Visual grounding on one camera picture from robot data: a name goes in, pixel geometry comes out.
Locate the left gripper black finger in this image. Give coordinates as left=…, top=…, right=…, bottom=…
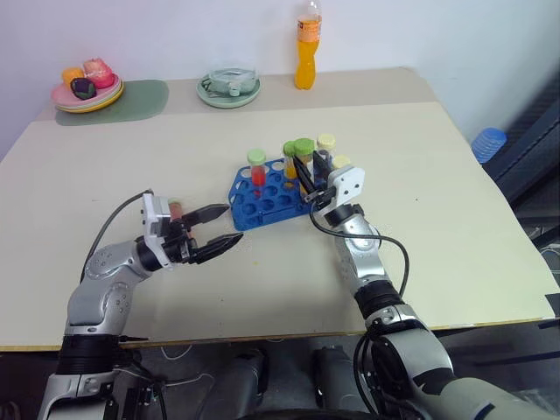
left=193, top=232, right=245, bottom=265
left=182, top=203, right=231, bottom=227

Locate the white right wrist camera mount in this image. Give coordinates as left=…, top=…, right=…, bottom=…
left=325, top=164, right=367, bottom=212

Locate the thin white wire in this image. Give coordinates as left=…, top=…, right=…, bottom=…
left=159, top=339, right=231, bottom=389

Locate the tall tube pale yellow cap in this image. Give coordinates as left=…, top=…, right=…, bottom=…
left=315, top=133, right=339, bottom=171

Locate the pale green bundled object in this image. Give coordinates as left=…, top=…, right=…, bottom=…
left=201, top=67, right=260, bottom=99

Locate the black shoulder cable loop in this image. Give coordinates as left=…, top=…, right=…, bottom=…
left=352, top=324, right=385, bottom=416

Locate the orange soda bottle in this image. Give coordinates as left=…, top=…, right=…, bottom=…
left=293, top=0, right=326, bottom=91

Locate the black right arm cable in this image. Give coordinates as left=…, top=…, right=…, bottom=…
left=308, top=205, right=412, bottom=303

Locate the test tube dark green cap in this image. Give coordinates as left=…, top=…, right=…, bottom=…
left=292, top=137, right=317, bottom=193

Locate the pink toy cake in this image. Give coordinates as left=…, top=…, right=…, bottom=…
left=82, top=57, right=116, bottom=89

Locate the orange toy food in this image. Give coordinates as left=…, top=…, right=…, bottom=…
left=60, top=66, right=87, bottom=92

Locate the pale green plate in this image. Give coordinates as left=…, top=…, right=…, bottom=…
left=195, top=72, right=263, bottom=110

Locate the pink plate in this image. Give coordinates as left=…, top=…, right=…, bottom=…
left=50, top=74, right=122, bottom=108

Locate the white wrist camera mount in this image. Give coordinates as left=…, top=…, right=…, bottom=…
left=325, top=164, right=367, bottom=212
left=140, top=192, right=175, bottom=269

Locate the light green stacked plate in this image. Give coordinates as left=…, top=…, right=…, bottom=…
left=54, top=87, right=126, bottom=116

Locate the red tube light green cap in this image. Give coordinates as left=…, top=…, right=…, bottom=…
left=247, top=148, right=269, bottom=200

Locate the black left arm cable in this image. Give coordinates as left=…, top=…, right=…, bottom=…
left=80, top=187, right=155, bottom=284

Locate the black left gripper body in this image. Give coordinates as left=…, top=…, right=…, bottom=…
left=160, top=220, right=199, bottom=265

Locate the blue test tube rack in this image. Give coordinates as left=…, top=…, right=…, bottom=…
left=227, top=158, right=328, bottom=233

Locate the dark purple toy food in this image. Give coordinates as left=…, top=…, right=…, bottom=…
left=69, top=77, right=99, bottom=100

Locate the orange tube light green cap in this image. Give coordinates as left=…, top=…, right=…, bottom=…
left=282, top=140, right=303, bottom=181

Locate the stack of colourful plates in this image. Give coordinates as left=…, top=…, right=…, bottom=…
left=52, top=79, right=125, bottom=112

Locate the dark rounded shape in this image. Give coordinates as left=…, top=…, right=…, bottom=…
left=309, top=344, right=365, bottom=415
left=204, top=346, right=269, bottom=415

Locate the pinkish red test tube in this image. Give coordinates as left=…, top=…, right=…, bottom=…
left=167, top=198, right=196, bottom=242

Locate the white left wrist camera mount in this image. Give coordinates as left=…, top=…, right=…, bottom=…
left=140, top=192, right=175, bottom=269

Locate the green table mat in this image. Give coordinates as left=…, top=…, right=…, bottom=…
left=54, top=79, right=171, bottom=128

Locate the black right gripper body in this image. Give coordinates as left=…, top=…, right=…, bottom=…
left=304, top=185, right=339, bottom=215

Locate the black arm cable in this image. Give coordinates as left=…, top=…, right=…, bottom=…
left=308, top=205, right=412, bottom=303
left=80, top=187, right=155, bottom=284

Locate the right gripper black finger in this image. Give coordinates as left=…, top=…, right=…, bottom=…
left=311, top=150, right=333, bottom=191
left=291, top=152, right=319, bottom=196

